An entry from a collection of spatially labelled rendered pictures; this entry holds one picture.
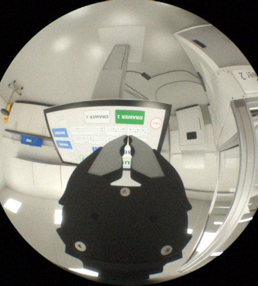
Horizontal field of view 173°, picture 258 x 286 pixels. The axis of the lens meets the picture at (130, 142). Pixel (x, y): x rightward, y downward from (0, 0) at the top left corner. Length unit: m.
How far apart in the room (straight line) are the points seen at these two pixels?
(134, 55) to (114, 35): 0.33
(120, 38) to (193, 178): 3.95
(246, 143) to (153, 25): 1.12
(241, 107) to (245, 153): 0.15
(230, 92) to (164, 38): 0.92
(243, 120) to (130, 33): 1.07
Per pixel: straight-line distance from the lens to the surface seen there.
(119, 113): 0.27
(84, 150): 0.38
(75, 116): 0.33
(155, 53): 1.22
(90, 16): 1.20
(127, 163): 0.37
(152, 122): 0.28
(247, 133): 0.37
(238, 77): 0.47
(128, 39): 1.11
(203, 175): 3.56
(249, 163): 0.37
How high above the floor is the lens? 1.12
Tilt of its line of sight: 9 degrees down
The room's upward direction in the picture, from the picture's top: 178 degrees counter-clockwise
